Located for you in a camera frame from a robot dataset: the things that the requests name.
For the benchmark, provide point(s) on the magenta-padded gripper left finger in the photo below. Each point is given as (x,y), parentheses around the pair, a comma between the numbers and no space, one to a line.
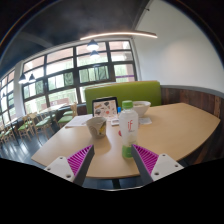
(79,160)

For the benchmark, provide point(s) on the green upholstered bench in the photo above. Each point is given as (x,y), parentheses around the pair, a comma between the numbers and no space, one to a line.
(133,90)

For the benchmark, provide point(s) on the black-framed picture menu stand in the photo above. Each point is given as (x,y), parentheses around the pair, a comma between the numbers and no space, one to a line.
(105,108)

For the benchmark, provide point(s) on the small white receipt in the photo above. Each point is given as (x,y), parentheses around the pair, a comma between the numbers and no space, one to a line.
(145,120)

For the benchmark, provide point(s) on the group of wooden chairs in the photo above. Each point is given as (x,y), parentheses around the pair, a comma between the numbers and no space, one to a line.
(31,125)

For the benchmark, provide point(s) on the long curved ceiling light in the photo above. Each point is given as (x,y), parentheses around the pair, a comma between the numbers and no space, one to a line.
(120,34)

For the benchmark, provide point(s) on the group of pendant lamps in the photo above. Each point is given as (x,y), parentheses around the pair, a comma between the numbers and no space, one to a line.
(92,45)

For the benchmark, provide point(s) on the beige swirl-patterned cup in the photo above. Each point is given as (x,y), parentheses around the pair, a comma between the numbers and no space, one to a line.
(96,128)

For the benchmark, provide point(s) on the small blue-capped object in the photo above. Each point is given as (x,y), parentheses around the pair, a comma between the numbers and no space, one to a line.
(119,110)

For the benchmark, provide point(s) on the white paper sheet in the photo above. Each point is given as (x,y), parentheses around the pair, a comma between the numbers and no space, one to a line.
(79,120)

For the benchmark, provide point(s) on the wooden background table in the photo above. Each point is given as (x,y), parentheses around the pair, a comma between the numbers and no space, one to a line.
(53,108)

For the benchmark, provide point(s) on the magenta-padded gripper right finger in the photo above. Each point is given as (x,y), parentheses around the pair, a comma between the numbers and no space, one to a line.
(148,160)

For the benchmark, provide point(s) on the flat round red coaster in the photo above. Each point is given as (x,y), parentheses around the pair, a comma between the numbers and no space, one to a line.
(119,133)

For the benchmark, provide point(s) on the white ceramic bowl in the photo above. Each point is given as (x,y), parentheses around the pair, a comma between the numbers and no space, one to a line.
(142,109)

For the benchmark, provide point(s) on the clear green-capped drink bottle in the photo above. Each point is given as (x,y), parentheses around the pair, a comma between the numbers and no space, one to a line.
(128,133)

